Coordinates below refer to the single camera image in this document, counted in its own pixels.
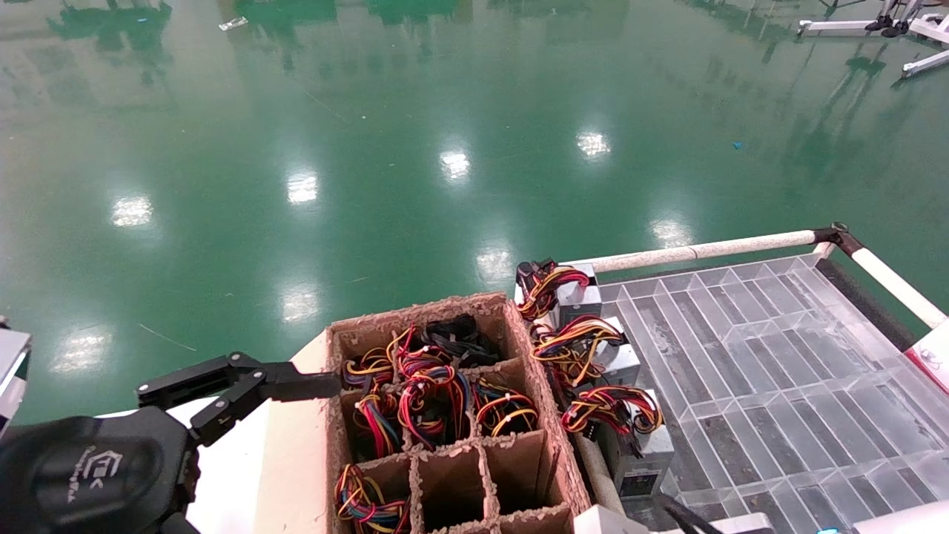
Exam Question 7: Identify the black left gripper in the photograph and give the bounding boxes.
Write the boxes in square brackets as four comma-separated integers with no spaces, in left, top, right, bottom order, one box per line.
[0,353,343,534]

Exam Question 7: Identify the white table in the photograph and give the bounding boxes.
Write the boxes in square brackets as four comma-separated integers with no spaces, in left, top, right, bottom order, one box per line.
[96,330,336,534]

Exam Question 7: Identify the brown cardboard divider box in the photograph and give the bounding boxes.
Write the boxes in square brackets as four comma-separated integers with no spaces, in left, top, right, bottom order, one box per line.
[325,291,594,534]

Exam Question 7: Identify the clear acrylic divider tray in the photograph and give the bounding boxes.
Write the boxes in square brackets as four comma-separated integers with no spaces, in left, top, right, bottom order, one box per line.
[593,252,949,534]

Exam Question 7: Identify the red white label sign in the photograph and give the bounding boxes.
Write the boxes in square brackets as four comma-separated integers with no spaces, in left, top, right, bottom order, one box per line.
[906,320,949,394]

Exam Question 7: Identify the silver power supply coloured wires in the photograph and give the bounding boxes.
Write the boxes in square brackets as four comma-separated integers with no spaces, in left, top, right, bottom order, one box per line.
[559,384,678,500]
[472,376,541,439]
[398,367,475,452]
[391,326,475,394]
[333,463,411,534]
[342,329,399,391]
[529,314,643,391]
[354,391,406,460]
[516,257,604,328]

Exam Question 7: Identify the white grey camera housing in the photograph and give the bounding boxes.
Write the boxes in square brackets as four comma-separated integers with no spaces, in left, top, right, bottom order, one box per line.
[0,317,33,440]

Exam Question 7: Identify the power supply black wires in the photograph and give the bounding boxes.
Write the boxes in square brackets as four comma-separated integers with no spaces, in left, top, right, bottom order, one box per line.
[421,313,506,366]

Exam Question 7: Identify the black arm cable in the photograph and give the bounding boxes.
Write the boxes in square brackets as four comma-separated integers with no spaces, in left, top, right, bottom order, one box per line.
[651,492,714,534]

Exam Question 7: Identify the white pipe rack frame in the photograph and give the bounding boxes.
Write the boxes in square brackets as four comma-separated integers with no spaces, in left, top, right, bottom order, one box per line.
[571,221,949,534]

